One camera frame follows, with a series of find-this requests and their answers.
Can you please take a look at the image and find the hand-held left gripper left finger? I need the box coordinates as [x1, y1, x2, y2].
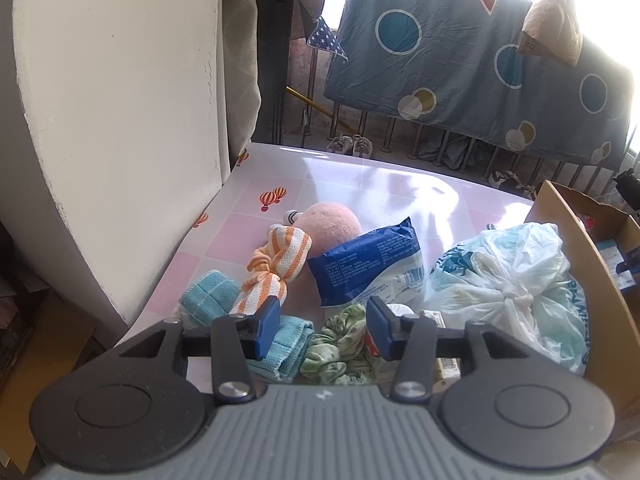
[117, 296, 281, 406]

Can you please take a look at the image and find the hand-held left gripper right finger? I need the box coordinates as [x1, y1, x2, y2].
[366, 296, 531, 403]

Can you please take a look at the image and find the white cylindrical container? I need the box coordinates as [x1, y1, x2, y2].
[362, 302, 418, 376]

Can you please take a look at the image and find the green scrunchie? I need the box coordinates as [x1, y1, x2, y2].
[300, 305, 381, 386]

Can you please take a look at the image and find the teal checked towel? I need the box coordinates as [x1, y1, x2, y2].
[180, 270, 316, 381]

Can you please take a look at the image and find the blue white plastic packet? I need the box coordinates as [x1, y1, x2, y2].
[306, 217, 426, 308]

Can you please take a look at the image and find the pink plush toy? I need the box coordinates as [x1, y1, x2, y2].
[282, 202, 363, 261]

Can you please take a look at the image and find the brown cardboard box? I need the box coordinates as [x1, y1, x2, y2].
[532, 180, 640, 413]

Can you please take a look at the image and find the small teal box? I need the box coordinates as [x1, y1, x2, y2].
[596, 240, 623, 273]

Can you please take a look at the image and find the orange striped towel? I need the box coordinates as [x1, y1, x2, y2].
[230, 224, 313, 316]

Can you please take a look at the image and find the small beige carton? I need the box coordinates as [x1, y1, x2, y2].
[417, 310, 463, 391]

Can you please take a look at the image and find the white tied plastic bag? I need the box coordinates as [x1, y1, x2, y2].
[424, 222, 588, 376]

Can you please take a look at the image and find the pink balloon print table cover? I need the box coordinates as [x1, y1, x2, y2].
[112, 142, 536, 386]

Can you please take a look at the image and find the grey hanging cloth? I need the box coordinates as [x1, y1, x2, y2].
[417, 132, 476, 168]

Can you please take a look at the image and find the metal balcony railing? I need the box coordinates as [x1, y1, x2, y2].
[272, 45, 640, 201]

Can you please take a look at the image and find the brown cardboard sheet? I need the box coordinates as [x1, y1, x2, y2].
[0, 287, 98, 476]

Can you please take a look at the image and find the yellow stick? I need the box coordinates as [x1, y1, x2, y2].
[286, 86, 361, 136]

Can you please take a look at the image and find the beige curtain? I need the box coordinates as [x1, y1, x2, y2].
[220, 0, 263, 161]

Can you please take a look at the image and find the blue circle print blanket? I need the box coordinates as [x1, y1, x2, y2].
[324, 0, 633, 173]

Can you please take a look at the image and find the black exercise equipment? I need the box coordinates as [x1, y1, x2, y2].
[614, 170, 640, 201]

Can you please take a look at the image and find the star print cloth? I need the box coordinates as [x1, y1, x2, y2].
[306, 16, 349, 63]

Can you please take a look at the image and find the beige hanging cloth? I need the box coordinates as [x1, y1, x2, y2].
[521, 0, 585, 66]

